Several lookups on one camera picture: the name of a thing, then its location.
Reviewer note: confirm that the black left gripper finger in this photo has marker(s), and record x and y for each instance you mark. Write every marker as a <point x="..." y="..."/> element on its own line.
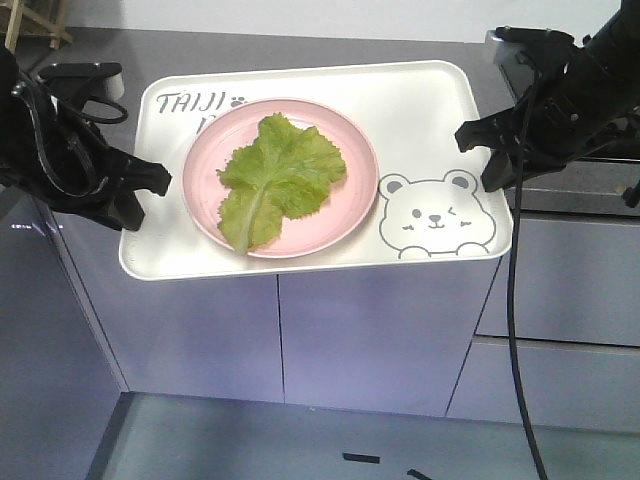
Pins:
<point x="122" y="212"/>
<point x="128" y="173"/>

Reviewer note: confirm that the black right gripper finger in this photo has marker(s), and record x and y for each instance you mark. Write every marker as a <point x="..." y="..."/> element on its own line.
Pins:
<point x="496" y="131"/>
<point x="500" y="171"/>

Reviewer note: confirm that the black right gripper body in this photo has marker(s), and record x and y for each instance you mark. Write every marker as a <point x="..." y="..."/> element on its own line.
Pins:
<point x="570" y="109"/>

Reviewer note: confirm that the grey cabinet doors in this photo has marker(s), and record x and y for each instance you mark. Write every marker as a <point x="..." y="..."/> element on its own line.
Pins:
<point x="390" y="338"/>

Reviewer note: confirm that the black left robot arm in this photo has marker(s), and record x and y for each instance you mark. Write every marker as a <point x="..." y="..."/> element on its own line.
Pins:
<point x="102" y="79"/>

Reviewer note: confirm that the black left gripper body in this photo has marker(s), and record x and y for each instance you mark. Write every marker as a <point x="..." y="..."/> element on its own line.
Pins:
<point x="56" y="150"/>

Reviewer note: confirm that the grey right drawer cabinet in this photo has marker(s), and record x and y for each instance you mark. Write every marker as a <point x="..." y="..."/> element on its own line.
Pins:
<point x="577" y="320"/>

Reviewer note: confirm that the wooden rack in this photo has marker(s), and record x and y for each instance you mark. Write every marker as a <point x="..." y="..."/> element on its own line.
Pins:
<point x="37" y="19"/>

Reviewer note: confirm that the white bear serving tray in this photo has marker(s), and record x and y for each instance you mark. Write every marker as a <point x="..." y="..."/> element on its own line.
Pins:
<point x="430" y="204"/>

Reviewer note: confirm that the pink round plate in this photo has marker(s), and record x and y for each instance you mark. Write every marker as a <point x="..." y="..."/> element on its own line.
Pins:
<point x="345" y="209"/>

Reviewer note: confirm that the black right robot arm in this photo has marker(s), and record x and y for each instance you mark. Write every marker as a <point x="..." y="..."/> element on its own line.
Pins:
<point x="615" y="47"/>

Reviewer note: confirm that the green lettuce leaf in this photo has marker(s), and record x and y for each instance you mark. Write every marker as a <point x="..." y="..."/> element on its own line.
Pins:
<point x="286" y="172"/>

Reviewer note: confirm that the black tape strip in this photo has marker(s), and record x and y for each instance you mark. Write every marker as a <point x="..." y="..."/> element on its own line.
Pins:
<point x="361" y="458"/>
<point x="417" y="475"/>

